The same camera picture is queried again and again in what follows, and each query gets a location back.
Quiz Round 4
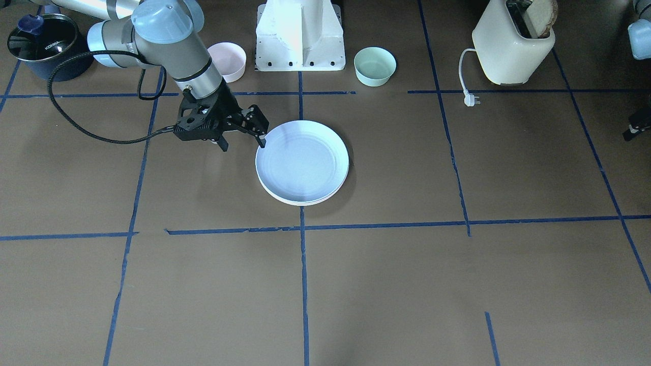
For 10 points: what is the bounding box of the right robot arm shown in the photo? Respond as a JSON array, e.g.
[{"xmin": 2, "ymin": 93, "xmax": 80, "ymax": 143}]
[{"xmin": 46, "ymin": 1, "xmax": 269, "ymax": 151}]

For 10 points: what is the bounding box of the toast slice in toaster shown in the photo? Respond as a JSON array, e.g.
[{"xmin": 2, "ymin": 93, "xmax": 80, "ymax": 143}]
[{"xmin": 523, "ymin": 0, "xmax": 558, "ymax": 39}]

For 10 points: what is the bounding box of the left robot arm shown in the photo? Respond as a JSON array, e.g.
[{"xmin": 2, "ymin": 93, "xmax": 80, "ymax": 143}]
[{"xmin": 622, "ymin": 1, "xmax": 650, "ymax": 141}]

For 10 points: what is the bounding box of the cream toaster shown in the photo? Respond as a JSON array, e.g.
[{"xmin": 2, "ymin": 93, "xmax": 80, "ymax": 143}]
[{"xmin": 472, "ymin": 1, "xmax": 555, "ymax": 85}]

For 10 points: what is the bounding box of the blue plate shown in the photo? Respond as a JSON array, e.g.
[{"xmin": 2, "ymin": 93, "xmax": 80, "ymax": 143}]
[{"xmin": 254, "ymin": 120, "xmax": 350, "ymax": 177}]

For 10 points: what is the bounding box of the white plug and cable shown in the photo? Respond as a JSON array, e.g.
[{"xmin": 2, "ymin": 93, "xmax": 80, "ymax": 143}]
[{"xmin": 459, "ymin": 48, "xmax": 482, "ymax": 108}]

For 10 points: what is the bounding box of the white camera post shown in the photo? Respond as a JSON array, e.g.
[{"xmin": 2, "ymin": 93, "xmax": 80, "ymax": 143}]
[{"xmin": 254, "ymin": 1, "xmax": 346, "ymax": 72}]

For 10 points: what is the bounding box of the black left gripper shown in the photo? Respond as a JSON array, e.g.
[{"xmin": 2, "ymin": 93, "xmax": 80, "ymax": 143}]
[{"xmin": 623, "ymin": 106, "xmax": 650, "ymax": 142}]

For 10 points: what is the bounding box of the pink bowl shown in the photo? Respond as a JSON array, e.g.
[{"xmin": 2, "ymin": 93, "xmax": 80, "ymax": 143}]
[{"xmin": 208, "ymin": 42, "xmax": 247, "ymax": 83}]

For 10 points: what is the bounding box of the dark blue pot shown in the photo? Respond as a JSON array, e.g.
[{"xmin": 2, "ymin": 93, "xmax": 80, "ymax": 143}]
[{"xmin": 7, "ymin": 6, "xmax": 94, "ymax": 82}]

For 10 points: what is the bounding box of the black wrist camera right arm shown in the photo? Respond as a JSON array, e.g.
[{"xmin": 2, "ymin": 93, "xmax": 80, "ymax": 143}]
[{"xmin": 172, "ymin": 95, "xmax": 222, "ymax": 141}]

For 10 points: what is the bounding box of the green bowl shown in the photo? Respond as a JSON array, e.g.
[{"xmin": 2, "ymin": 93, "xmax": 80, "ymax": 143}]
[{"xmin": 353, "ymin": 47, "xmax": 397, "ymax": 86}]

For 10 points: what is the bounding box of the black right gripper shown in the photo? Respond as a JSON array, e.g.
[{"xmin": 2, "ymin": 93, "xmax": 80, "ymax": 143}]
[{"xmin": 205, "ymin": 84, "xmax": 270, "ymax": 152}]

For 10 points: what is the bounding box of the cream plate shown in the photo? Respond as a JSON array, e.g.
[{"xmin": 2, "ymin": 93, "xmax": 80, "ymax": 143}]
[{"xmin": 257, "ymin": 171, "xmax": 349, "ymax": 206}]

